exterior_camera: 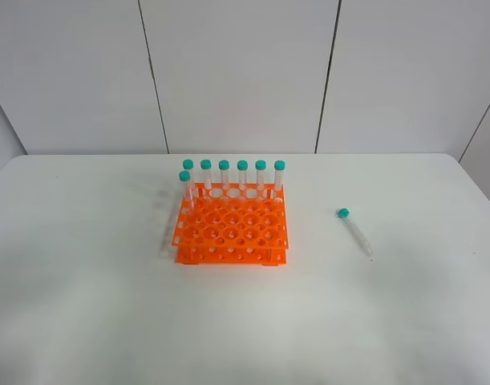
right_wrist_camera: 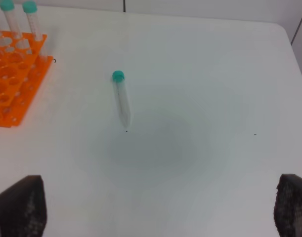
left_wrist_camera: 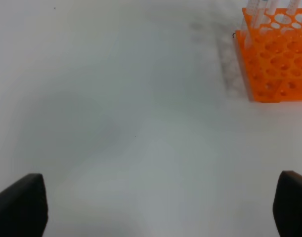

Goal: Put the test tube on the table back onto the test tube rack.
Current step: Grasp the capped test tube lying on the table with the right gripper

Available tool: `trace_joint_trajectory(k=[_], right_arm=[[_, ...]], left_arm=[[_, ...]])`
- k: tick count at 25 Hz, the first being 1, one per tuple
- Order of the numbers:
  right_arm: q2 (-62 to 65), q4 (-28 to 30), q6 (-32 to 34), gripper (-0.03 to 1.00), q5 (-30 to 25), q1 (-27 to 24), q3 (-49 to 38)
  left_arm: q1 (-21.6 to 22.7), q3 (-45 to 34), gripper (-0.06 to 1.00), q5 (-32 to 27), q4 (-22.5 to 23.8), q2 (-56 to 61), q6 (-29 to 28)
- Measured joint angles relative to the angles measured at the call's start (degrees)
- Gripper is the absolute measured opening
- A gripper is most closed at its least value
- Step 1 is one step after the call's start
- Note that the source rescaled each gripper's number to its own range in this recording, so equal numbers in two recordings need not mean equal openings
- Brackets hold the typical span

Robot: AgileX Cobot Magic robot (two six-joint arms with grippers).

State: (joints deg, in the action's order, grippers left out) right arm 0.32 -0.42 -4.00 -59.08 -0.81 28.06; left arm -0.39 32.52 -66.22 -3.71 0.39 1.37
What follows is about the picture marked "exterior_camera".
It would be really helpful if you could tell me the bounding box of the teal-capped test tube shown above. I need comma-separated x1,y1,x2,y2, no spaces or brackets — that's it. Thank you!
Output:
336,207,373,259

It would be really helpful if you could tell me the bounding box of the orange test tube rack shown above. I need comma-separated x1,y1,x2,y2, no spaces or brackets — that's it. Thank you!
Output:
172,182,289,266

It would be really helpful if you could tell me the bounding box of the back row tube far left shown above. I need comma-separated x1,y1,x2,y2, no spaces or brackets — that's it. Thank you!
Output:
183,159,196,190

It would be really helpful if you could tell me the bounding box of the second row tube left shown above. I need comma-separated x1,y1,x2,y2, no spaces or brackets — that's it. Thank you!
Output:
179,170,194,210

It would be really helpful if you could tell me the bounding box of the back row tube far right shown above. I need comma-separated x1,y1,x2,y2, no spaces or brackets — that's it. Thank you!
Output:
273,160,285,197

